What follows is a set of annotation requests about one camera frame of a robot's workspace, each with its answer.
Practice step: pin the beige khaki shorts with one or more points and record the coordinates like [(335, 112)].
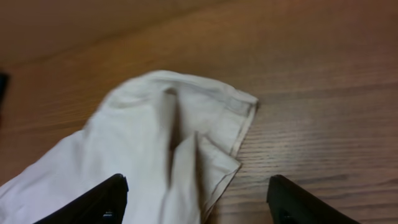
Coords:
[(173, 136)]

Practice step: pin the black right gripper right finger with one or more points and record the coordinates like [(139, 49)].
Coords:
[(291, 204)]

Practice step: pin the black garment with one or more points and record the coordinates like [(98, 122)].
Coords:
[(4, 80)]

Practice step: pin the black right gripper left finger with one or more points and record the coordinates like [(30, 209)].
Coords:
[(103, 204)]

